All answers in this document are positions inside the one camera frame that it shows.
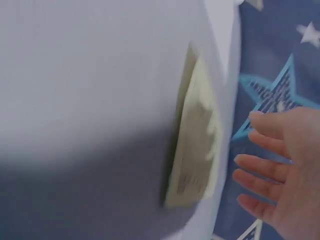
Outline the person's right hand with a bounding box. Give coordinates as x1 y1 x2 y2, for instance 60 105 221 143
232 106 320 240

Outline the cream printed paper packet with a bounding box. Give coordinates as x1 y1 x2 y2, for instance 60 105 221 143
159 42 225 209

